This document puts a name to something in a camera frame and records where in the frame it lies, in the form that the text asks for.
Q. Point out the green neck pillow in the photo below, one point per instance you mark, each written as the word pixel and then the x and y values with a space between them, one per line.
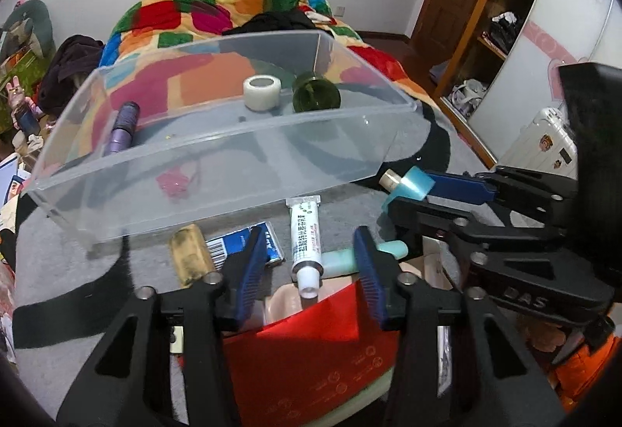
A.
pixel 34 18

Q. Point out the white ointment tube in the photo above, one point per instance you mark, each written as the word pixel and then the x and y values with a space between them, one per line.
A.
pixel 305 237

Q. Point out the tan rectangular block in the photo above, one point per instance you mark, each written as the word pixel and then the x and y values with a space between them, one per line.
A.
pixel 189 254

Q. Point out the purple bottle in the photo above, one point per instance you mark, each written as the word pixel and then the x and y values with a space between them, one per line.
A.
pixel 124 125

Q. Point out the white shoes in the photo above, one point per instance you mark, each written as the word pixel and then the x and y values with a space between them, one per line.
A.
pixel 466 94

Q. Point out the wall socket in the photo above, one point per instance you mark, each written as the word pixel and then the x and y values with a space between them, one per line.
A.
pixel 340 10

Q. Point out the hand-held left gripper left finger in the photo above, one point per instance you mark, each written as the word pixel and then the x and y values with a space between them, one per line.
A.
pixel 248 276

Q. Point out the person's right forearm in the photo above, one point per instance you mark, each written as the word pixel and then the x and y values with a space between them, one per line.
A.
pixel 583 373

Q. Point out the white suitcase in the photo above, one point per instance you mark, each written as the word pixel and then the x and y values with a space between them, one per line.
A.
pixel 539 140

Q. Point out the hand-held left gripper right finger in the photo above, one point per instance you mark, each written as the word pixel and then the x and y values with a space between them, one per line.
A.
pixel 369 276

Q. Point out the clear plastic container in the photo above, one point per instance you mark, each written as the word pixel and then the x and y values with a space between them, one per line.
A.
pixel 243 164

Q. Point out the blue box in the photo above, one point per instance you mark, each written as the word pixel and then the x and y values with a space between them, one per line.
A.
pixel 226 246

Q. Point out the light blue small bottle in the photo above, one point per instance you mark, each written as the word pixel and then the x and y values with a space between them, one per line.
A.
pixel 413 181

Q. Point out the dark green glass bottle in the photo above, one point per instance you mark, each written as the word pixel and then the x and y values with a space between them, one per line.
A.
pixel 316 96

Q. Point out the pink small packet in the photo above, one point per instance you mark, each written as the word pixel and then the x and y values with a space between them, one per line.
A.
pixel 172 181

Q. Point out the wooden wardrobe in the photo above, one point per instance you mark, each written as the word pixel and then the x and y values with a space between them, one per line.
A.
pixel 559 18

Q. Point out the black garment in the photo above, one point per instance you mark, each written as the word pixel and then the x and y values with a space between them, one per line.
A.
pixel 277 21

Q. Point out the white tape roll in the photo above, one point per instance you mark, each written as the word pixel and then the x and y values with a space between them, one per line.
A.
pixel 261 91

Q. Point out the red box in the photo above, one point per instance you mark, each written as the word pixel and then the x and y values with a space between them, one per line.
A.
pixel 311 349

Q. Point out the pink bunny toy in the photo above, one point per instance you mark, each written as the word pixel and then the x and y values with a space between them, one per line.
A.
pixel 17 96

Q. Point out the green patterned box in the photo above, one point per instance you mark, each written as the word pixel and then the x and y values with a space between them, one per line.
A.
pixel 26 67

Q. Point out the mint green tube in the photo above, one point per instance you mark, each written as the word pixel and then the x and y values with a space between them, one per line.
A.
pixel 337 261

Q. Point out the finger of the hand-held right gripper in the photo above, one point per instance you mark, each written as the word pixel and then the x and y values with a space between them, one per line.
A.
pixel 461 189
pixel 437 219

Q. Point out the dark purple clothing pile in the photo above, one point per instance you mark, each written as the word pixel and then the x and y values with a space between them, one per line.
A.
pixel 73 62

